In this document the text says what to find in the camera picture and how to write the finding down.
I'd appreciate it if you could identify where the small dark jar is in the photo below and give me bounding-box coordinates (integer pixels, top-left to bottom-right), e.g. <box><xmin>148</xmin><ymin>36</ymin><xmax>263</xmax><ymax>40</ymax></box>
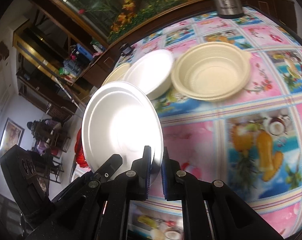
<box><xmin>120</xmin><ymin>44</ymin><xmax>133</xmax><ymax>56</ymax></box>

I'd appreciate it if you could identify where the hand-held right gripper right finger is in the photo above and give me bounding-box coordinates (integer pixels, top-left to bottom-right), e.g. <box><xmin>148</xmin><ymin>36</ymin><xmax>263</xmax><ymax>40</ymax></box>
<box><xmin>161</xmin><ymin>147</ymin><xmax>284</xmax><ymax>240</ymax></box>

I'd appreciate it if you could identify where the dark wooden wall cabinet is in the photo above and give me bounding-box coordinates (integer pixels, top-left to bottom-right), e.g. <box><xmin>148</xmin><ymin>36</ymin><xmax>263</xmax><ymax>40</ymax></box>
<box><xmin>12</xmin><ymin>0</ymin><xmax>297</xmax><ymax>105</ymax></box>

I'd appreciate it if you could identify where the framed wall picture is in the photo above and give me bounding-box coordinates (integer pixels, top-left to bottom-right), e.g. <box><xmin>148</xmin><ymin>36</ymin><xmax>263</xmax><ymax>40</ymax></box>
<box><xmin>0</xmin><ymin>117</ymin><xmax>25</xmax><ymax>164</ymax></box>

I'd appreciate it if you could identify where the beige plastic bowl with tab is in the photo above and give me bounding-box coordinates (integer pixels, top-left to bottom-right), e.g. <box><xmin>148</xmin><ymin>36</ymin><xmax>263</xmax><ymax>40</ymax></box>
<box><xmin>171</xmin><ymin>42</ymin><xmax>252</xmax><ymax>102</ymax></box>

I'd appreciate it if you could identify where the white foam bowl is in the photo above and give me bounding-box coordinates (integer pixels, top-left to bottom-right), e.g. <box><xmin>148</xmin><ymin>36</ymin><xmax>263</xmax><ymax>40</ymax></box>
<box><xmin>123</xmin><ymin>49</ymin><xmax>175</xmax><ymax>100</ymax></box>

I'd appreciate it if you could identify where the beige plastic plate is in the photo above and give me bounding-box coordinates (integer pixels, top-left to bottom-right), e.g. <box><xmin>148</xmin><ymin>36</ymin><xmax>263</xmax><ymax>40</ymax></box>
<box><xmin>101</xmin><ymin>62</ymin><xmax>131</xmax><ymax>87</ymax></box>

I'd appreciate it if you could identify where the flower wall poster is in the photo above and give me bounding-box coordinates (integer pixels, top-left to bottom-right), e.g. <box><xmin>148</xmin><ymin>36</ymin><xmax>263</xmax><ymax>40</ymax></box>
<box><xmin>39</xmin><ymin>0</ymin><xmax>216</xmax><ymax>44</ymax></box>

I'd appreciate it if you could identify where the wooden stool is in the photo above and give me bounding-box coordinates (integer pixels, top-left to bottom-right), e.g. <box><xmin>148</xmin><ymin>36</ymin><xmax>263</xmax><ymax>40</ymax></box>
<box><xmin>31</xmin><ymin>152</ymin><xmax>64</xmax><ymax>183</ymax></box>

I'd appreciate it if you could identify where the printed fruit tablecloth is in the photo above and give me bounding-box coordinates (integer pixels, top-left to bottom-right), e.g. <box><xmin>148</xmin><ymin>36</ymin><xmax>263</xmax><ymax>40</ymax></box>
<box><xmin>101</xmin><ymin>5</ymin><xmax>302</xmax><ymax>240</ymax></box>

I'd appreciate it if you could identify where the large red glass plate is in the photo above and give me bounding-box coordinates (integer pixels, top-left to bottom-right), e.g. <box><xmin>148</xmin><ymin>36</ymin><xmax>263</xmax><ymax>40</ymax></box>
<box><xmin>75</xmin><ymin>127</ymin><xmax>90</xmax><ymax>169</ymax></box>

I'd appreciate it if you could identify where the blue box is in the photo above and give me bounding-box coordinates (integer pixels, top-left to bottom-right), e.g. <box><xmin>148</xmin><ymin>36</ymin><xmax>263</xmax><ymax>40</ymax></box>
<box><xmin>76</xmin><ymin>44</ymin><xmax>93</xmax><ymax>58</ymax></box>

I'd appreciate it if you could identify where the wooden chair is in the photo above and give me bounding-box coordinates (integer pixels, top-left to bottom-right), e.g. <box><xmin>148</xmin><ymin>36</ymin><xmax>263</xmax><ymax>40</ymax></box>
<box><xmin>36</xmin><ymin>127</ymin><xmax>70</xmax><ymax>153</ymax></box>

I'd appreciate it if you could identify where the white foam plate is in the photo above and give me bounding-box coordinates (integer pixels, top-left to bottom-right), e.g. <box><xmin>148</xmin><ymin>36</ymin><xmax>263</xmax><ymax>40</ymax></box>
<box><xmin>81</xmin><ymin>81</ymin><xmax>163</xmax><ymax>180</ymax></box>

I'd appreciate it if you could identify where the blue water jug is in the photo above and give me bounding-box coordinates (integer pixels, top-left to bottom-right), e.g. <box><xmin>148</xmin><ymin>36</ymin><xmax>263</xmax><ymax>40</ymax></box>
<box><xmin>63</xmin><ymin>59</ymin><xmax>79</xmax><ymax>77</ymax></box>

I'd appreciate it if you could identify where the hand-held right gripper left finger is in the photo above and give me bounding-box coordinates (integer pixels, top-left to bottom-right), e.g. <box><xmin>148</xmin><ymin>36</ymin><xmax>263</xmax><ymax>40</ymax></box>
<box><xmin>29</xmin><ymin>145</ymin><xmax>152</xmax><ymax>240</ymax></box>

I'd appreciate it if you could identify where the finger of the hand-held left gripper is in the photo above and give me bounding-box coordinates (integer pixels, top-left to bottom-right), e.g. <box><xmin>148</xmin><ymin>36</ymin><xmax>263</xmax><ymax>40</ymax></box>
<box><xmin>51</xmin><ymin>154</ymin><xmax>123</xmax><ymax>203</ymax></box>

